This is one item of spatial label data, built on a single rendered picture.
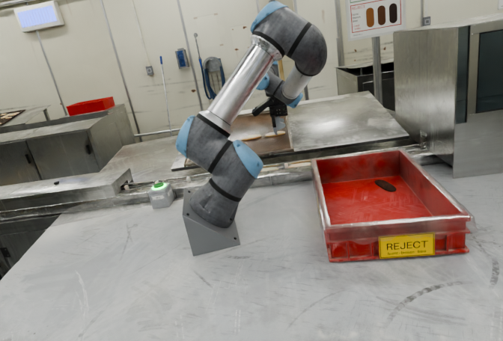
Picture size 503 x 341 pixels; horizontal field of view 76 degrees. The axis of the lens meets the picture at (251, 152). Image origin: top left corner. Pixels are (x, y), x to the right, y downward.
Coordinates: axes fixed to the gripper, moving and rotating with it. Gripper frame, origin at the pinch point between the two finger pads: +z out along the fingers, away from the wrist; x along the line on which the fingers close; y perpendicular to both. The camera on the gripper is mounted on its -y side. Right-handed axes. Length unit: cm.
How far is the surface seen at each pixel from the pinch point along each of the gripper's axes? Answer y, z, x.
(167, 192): -44, -1, -42
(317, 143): 18.1, 2.0, -15.2
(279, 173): -0.6, 1.3, -36.8
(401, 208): 34, 0, -68
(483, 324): 31, -7, -108
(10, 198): -114, -4, -34
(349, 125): 35.3, 2.0, -2.2
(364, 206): 24, 1, -64
